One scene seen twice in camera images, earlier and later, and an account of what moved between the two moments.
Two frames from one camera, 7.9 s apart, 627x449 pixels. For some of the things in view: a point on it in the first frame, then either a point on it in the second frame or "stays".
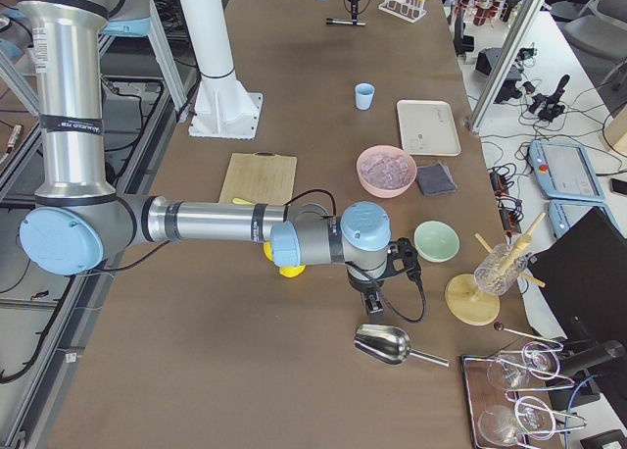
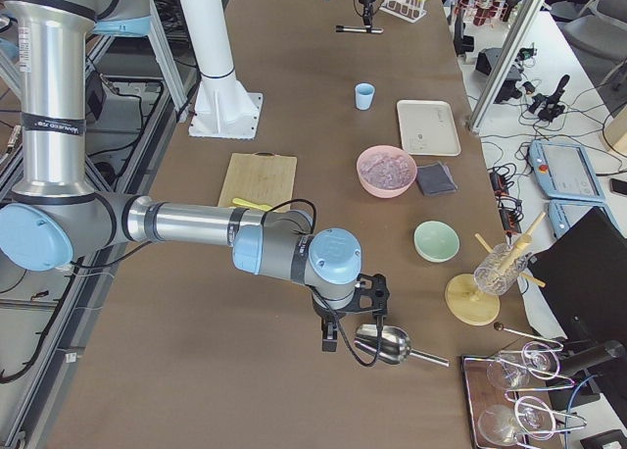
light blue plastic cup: [363, 95] stays
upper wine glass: [510, 371] stays
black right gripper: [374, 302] → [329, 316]
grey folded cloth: [434, 178] stays
